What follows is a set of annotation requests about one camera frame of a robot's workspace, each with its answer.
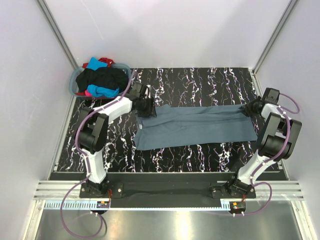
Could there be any pink garment in basket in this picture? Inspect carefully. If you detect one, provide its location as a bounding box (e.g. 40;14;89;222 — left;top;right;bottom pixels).
84;90;92;97

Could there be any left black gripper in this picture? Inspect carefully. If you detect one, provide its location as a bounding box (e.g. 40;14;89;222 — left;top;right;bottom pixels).
137;96;157;119

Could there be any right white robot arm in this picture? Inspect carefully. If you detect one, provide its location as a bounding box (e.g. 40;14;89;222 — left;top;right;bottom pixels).
225;87;302;199

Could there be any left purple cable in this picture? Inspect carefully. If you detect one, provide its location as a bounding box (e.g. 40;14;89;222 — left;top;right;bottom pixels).
59;70;137;237

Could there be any red t shirt in basket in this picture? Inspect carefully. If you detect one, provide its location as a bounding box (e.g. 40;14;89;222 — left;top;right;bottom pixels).
75;57;115;97

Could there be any grey blue t shirt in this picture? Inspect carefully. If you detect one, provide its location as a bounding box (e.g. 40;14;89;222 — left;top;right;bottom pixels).
134;104;257;151

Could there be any cyan t shirt in basket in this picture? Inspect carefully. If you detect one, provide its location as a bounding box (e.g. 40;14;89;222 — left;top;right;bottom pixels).
86;56;120;98

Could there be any teal plastic laundry basket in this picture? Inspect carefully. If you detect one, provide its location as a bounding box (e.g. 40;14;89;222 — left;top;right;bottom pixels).
68;63;132;100

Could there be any aluminium frame rail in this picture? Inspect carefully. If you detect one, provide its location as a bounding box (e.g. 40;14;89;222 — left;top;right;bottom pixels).
33;180;304;211

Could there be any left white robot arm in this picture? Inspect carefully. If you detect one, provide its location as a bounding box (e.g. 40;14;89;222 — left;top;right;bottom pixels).
74;82;157;198

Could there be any black t shirt in basket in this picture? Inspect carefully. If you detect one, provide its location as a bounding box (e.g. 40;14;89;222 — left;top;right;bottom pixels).
75;67;129;92

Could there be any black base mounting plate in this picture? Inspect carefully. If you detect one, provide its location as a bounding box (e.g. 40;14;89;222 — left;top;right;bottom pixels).
79;172;256;209

